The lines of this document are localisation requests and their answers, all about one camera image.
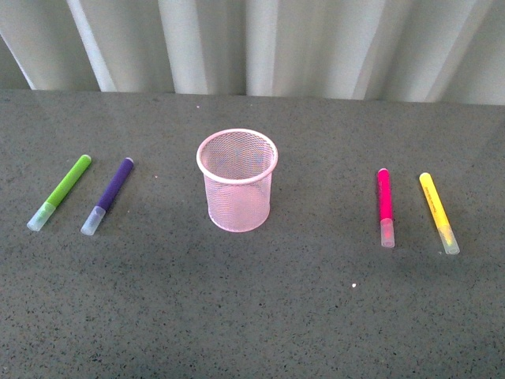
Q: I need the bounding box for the pink highlighter pen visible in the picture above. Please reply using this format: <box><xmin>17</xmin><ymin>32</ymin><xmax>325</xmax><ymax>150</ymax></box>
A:
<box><xmin>377</xmin><ymin>167</ymin><xmax>395</xmax><ymax>248</ymax></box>

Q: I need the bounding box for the purple highlighter pen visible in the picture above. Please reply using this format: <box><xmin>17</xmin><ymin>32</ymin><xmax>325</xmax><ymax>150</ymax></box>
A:
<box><xmin>80</xmin><ymin>157</ymin><xmax>134</xmax><ymax>236</ymax></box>

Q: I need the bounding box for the pink mesh pen cup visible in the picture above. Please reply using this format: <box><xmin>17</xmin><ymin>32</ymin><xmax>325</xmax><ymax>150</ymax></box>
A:
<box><xmin>196</xmin><ymin>129</ymin><xmax>279</xmax><ymax>233</ymax></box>

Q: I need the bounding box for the yellow highlighter pen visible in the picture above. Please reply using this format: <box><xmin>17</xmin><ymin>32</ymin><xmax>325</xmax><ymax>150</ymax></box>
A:
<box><xmin>419</xmin><ymin>172</ymin><xmax>460</xmax><ymax>255</ymax></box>

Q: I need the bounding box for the green highlighter pen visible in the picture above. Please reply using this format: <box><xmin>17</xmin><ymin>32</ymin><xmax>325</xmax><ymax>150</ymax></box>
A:
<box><xmin>27</xmin><ymin>154</ymin><xmax>92</xmax><ymax>231</ymax></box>

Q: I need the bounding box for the white pleated curtain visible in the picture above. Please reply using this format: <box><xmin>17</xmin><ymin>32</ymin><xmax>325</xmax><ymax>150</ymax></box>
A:
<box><xmin>1</xmin><ymin>1</ymin><xmax>504</xmax><ymax>104</ymax></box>

